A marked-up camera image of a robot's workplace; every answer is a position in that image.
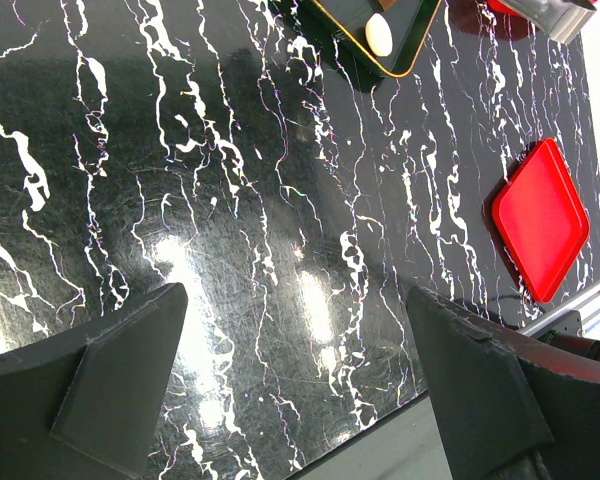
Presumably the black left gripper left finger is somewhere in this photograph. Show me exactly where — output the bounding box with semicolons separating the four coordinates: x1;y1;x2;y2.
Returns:
0;283;188;479

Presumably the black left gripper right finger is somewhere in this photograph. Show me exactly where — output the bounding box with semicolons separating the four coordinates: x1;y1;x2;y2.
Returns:
406;287;600;479

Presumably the white oval chocolate front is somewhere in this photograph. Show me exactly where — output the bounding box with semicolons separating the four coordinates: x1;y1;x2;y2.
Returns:
365;13;393;58

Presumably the brown square chocolate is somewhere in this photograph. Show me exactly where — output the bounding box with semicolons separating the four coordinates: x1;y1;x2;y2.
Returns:
378;0;397;11

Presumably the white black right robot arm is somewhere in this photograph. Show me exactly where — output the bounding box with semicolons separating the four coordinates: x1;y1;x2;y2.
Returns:
503;0;597;45

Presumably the red chocolate box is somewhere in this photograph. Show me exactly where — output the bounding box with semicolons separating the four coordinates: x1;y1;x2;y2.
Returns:
487;0;519;17

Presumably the red box lid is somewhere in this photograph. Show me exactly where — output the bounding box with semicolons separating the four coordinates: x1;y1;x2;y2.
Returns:
491;138;590;303

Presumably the dark green gold-rimmed tray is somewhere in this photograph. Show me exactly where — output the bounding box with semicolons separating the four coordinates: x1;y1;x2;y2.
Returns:
302;0;441;78

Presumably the aluminium front rail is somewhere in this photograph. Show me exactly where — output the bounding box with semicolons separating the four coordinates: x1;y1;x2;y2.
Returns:
519;280;600;337

